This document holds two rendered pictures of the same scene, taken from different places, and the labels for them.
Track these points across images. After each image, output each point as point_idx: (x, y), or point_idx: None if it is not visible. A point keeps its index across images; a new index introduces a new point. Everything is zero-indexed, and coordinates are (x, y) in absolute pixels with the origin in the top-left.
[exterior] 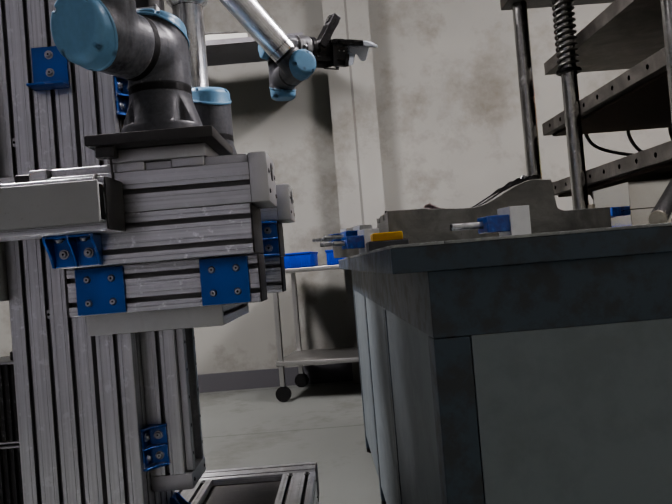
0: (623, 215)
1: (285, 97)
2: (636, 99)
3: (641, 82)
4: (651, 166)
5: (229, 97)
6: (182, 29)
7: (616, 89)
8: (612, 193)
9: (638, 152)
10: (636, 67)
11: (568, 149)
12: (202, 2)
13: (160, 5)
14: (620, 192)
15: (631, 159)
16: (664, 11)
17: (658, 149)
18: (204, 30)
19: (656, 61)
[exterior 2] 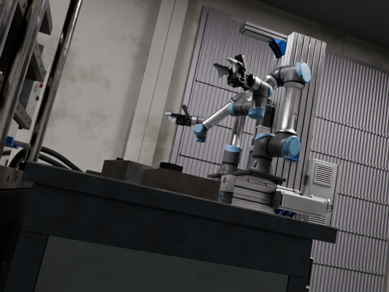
0: (9, 148)
1: (252, 117)
2: (6, 44)
3: (33, 64)
4: (17, 120)
5: (255, 138)
6: (224, 148)
7: (35, 52)
8: (13, 126)
9: (24, 108)
10: (40, 57)
11: (29, 61)
12: (285, 87)
13: (256, 124)
14: (15, 129)
15: (21, 109)
16: (62, 71)
17: (26, 116)
18: (285, 98)
19: (41, 69)
